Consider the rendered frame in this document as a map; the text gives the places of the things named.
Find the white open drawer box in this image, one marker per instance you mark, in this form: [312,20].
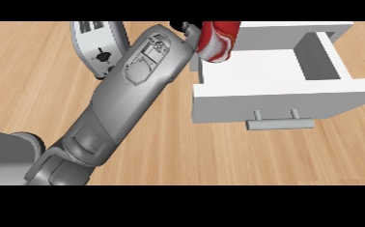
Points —
[256,66]

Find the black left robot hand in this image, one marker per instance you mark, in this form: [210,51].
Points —
[177,25]

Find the white drawer front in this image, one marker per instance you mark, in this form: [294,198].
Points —
[266,100]

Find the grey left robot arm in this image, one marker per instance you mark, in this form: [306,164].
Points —
[128,89]

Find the white cabinet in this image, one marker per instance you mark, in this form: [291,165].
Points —
[270,37]

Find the red and white can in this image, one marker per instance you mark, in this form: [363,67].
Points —
[216,41]

